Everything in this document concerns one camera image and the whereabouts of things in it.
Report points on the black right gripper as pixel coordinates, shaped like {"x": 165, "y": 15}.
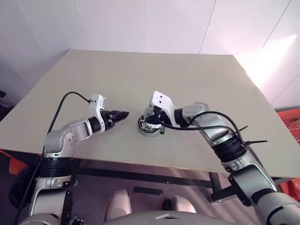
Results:
{"x": 162, "y": 118}

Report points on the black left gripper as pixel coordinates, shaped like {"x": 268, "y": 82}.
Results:
{"x": 107, "y": 119}

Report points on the black white round tape roll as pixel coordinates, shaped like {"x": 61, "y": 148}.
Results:
{"x": 143, "y": 123}

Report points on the silver motor housing copper windings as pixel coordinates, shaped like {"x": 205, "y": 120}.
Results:
{"x": 151, "y": 134}

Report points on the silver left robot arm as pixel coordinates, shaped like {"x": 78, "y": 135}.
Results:
{"x": 61, "y": 140}

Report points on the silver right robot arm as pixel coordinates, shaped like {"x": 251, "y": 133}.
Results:
{"x": 234, "y": 150}

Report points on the beige rounded shape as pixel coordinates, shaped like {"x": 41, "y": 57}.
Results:
{"x": 119, "y": 204}
{"x": 181, "y": 205}

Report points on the black zip tie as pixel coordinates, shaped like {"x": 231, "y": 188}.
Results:
{"x": 256, "y": 142}
{"x": 243, "y": 129}

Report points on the grey robot torso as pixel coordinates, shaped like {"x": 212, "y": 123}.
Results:
{"x": 150, "y": 219}

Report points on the black wheel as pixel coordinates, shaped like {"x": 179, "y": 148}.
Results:
{"x": 21, "y": 187}

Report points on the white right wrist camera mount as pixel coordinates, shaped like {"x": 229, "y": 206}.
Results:
{"x": 161, "y": 99}

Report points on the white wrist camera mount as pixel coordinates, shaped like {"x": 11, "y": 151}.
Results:
{"x": 161, "y": 99}
{"x": 96, "y": 103}

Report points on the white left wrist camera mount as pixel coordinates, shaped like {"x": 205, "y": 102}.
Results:
{"x": 96, "y": 103}

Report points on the black metal table frame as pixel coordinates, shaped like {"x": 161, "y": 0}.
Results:
{"x": 140, "y": 174}

